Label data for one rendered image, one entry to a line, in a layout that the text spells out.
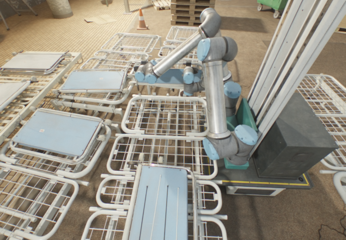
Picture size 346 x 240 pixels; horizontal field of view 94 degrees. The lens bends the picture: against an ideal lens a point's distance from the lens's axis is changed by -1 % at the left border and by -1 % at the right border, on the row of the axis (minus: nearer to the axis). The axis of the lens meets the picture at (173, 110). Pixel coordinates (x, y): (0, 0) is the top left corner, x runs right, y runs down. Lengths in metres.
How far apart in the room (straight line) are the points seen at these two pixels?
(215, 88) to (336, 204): 1.81
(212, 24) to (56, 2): 6.28
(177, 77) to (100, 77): 1.01
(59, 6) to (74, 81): 4.92
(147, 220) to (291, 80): 1.14
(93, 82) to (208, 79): 1.60
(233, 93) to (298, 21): 0.61
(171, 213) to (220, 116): 0.69
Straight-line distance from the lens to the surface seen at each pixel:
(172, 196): 1.26
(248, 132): 1.17
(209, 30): 1.16
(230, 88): 1.46
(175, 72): 1.77
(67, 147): 1.67
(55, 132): 1.83
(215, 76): 0.97
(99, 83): 2.21
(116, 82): 2.16
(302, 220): 2.15
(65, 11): 7.15
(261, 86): 1.36
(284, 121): 1.46
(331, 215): 2.32
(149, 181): 1.29
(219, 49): 0.99
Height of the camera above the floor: 1.76
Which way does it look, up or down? 46 degrees down
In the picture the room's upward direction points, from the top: straight up
